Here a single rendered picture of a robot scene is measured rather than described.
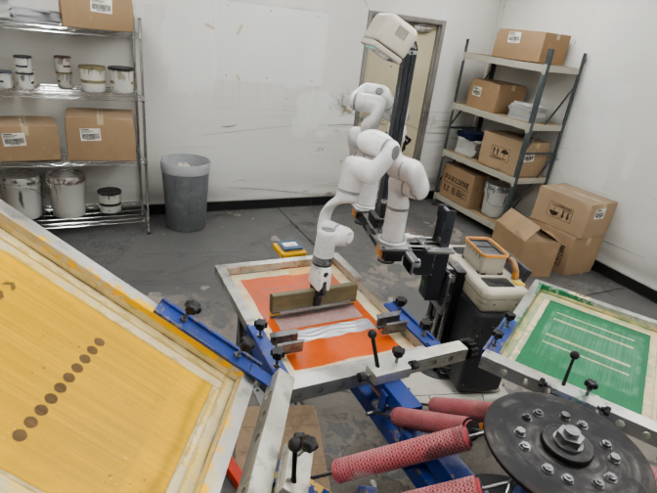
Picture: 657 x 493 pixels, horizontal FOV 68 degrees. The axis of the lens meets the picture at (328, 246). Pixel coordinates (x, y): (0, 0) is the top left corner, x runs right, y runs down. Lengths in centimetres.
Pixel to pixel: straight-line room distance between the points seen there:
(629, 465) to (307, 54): 479
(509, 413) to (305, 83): 465
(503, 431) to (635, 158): 450
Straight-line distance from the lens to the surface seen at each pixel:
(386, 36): 207
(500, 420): 107
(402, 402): 144
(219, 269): 210
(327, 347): 173
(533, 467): 101
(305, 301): 186
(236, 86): 515
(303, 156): 556
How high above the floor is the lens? 197
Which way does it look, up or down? 24 degrees down
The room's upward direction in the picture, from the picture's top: 7 degrees clockwise
